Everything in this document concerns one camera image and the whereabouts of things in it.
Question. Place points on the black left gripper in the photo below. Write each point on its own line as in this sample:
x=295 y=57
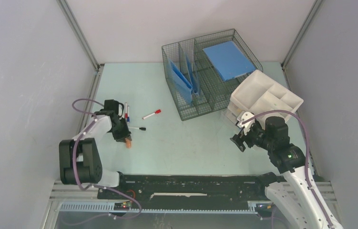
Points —
x=121 y=137

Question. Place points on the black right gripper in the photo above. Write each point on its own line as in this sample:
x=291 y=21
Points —
x=238 y=140

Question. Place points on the orange highlighter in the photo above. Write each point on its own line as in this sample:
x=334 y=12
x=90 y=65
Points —
x=128 y=142

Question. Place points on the black marker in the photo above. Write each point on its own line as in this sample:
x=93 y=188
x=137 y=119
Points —
x=138 y=128

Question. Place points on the red cap marker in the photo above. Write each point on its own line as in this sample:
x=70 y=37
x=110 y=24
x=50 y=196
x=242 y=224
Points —
x=154 y=113

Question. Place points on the white plastic drawer organizer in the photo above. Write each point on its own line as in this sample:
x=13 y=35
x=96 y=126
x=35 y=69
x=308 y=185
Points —
x=256 y=94

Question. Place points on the blue folder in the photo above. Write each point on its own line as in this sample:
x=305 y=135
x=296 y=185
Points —
x=228 y=60
x=194 y=80
x=183 y=86

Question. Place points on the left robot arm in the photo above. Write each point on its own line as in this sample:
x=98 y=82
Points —
x=79 y=157

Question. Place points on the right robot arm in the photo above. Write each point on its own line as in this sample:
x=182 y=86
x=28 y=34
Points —
x=309 y=210

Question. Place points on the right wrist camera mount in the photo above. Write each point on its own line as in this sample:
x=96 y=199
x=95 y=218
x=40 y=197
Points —
x=241 y=120

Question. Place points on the green wire mesh organizer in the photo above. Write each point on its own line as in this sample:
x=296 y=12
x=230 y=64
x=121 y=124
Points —
x=215 y=93

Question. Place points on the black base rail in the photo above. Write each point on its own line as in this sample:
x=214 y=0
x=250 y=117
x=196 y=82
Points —
x=198 y=193

